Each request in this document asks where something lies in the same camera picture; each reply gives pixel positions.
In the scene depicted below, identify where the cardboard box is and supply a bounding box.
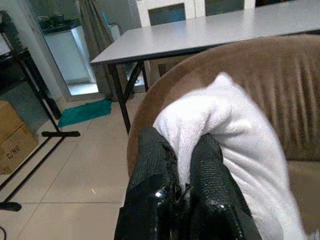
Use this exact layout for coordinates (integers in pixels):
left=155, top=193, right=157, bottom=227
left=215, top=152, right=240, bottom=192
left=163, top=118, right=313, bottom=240
left=0, top=99, right=39, bottom=175

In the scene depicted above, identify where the white pillow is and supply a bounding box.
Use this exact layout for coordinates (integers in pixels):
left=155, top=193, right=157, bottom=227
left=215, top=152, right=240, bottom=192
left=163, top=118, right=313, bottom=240
left=152, top=71, right=307, bottom=240

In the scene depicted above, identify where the white kitchen counter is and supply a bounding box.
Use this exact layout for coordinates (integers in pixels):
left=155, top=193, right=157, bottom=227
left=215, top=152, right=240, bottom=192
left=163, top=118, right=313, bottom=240
left=37, top=13, right=97, bottom=87

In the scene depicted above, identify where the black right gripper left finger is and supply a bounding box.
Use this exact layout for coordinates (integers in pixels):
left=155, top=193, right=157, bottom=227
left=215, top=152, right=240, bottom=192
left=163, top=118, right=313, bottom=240
left=114, top=127, right=187, bottom=240

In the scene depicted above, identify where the brown sofa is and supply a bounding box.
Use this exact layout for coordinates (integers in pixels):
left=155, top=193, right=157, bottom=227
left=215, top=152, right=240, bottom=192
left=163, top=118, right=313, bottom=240
left=126, top=34, right=320, bottom=237

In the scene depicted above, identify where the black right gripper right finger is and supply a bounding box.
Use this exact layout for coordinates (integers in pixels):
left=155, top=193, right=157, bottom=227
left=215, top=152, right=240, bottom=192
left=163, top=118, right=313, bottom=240
left=186, top=134, right=262, bottom=240

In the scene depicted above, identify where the black metal rack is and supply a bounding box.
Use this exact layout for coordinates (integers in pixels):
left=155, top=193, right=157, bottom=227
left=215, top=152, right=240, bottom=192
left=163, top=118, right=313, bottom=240
left=0, top=47, right=81, bottom=212

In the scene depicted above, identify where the white cabinet with glass doors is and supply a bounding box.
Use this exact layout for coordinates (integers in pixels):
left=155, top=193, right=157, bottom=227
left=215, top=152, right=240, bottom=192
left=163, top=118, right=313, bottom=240
left=136, top=0, right=256, bottom=28

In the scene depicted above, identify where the grey folding table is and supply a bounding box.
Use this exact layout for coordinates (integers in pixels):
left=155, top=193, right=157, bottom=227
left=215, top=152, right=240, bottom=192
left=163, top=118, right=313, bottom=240
left=90, top=0, right=320, bottom=136

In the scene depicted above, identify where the teal floor mat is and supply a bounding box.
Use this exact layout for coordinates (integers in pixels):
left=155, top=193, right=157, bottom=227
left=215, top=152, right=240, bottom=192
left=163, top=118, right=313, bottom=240
left=57, top=98, right=113, bottom=128

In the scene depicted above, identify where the beige curtain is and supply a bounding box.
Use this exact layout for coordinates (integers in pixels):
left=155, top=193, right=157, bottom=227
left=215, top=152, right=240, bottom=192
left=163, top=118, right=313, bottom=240
left=79, top=0, right=118, bottom=98

